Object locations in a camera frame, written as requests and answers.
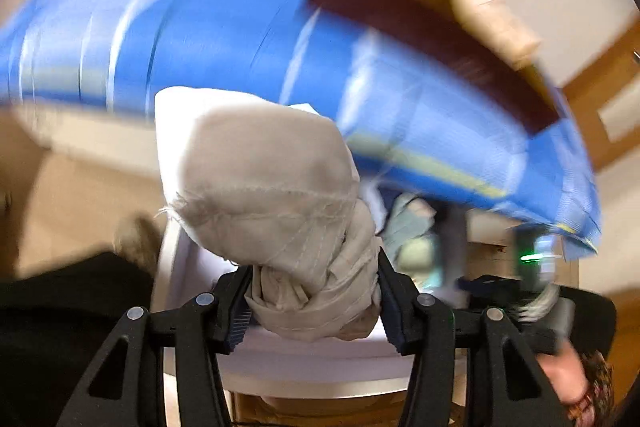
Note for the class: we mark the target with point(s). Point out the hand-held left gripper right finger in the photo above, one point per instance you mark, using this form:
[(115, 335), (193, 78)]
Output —
[(392, 309)]

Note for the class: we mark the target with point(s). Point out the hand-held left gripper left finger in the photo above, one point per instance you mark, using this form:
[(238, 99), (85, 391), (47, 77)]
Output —
[(240, 319)]

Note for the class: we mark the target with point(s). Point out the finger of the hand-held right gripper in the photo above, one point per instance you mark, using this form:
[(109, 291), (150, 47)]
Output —
[(451, 247)]

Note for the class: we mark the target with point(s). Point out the navy blue cloth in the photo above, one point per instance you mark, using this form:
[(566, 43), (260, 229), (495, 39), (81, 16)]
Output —
[(482, 289)]

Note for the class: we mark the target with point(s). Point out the white drawer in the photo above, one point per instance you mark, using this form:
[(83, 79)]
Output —
[(310, 367)]

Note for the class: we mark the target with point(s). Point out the beige cloth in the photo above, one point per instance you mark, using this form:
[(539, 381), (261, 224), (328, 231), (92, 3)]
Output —
[(260, 167)]

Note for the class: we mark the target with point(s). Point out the person's right forearm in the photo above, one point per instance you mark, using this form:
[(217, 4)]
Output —
[(597, 389)]

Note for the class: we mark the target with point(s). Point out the person's right hand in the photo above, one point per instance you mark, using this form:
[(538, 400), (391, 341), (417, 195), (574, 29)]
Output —
[(565, 374)]

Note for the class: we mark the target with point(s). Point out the teal cloth in clear wrap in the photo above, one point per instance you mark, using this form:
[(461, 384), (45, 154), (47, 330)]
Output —
[(410, 227)]

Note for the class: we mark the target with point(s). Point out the black chair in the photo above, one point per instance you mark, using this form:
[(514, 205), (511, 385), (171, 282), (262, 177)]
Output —
[(592, 317)]

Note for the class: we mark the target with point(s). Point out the black cloth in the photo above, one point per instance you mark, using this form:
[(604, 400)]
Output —
[(55, 332)]

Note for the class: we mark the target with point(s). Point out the dark red box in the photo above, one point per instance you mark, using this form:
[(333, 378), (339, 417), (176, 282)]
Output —
[(425, 22)]

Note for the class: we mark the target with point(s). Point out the tan cardboard piece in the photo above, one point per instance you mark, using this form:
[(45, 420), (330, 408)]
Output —
[(492, 22)]

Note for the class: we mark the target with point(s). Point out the wooden frame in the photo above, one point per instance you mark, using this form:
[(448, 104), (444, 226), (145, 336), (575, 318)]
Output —
[(590, 117)]

